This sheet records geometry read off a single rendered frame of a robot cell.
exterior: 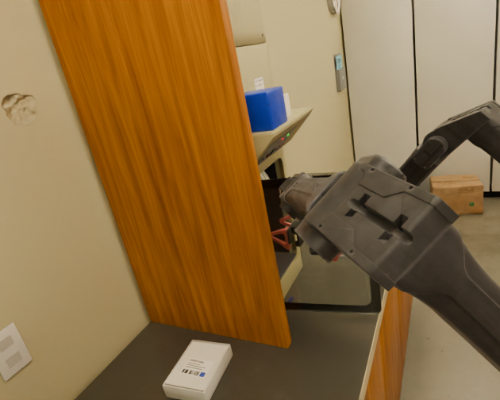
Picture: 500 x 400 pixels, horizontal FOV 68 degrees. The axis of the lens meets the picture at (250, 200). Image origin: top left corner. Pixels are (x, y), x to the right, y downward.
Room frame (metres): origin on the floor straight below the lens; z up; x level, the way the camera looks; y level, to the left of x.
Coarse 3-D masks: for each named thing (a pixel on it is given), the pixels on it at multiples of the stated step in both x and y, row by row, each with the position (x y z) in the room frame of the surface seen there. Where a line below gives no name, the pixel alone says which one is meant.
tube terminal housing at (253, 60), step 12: (240, 48) 1.04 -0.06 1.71; (252, 48) 1.10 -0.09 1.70; (264, 48) 1.17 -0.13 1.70; (240, 60) 1.03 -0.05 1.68; (252, 60) 1.09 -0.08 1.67; (264, 60) 1.16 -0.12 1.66; (240, 72) 1.02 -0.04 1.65; (252, 72) 1.08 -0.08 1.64; (264, 72) 1.15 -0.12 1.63; (252, 84) 1.07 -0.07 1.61; (264, 84) 1.14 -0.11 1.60; (276, 156) 1.13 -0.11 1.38; (264, 168) 1.05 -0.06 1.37; (276, 168) 1.18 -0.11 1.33
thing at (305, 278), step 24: (264, 192) 0.89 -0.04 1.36; (288, 216) 0.87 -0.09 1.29; (288, 240) 0.88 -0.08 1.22; (288, 264) 0.88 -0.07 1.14; (312, 264) 0.86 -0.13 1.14; (336, 264) 0.84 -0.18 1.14; (288, 288) 0.89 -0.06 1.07; (312, 288) 0.86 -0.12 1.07; (336, 288) 0.84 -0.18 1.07; (360, 288) 0.81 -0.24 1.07; (336, 312) 0.84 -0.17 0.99; (360, 312) 0.82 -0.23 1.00
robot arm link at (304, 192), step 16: (368, 160) 0.35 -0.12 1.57; (384, 160) 0.33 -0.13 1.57; (304, 176) 0.63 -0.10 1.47; (336, 176) 0.38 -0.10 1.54; (400, 176) 0.32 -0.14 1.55; (288, 192) 0.63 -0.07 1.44; (304, 192) 0.47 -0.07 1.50; (320, 192) 0.37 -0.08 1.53; (304, 208) 0.51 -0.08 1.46; (304, 224) 0.35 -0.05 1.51; (304, 240) 0.32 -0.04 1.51; (320, 240) 0.31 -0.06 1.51
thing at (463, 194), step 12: (432, 180) 3.26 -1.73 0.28; (444, 180) 3.21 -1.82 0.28; (456, 180) 3.16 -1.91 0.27; (468, 180) 3.11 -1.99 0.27; (432, 192) 3.13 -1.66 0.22; (444, 192) 3.06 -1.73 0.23; (456, 192) 3.02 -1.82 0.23; (468, 192) 2.98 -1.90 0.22; (480, 192) 2.94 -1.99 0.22; (456, 204) 3.02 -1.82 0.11; (468, 204) 2.98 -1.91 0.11; (480, 204) 2.94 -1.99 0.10
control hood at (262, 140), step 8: (296, 112) 1.08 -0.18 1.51; (304, 112) 1.07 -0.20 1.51; (288, 120) 0.98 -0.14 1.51; (296, 120) 1.00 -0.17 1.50; (304, 120) 1.12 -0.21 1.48; (280, 128) 0.91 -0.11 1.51; (288, 128) 0.96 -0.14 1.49; (296, 128) 1.09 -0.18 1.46; (256, 136) 0.88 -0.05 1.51; (264, 136) 0.87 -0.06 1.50; (272, 136) 0.86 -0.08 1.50; (280, 136) 0.94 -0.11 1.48; (256, 144) 0.88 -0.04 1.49; (264, 144) 0.87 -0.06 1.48; (256, 152) 0.88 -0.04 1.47; (264, 152) 0.91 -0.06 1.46
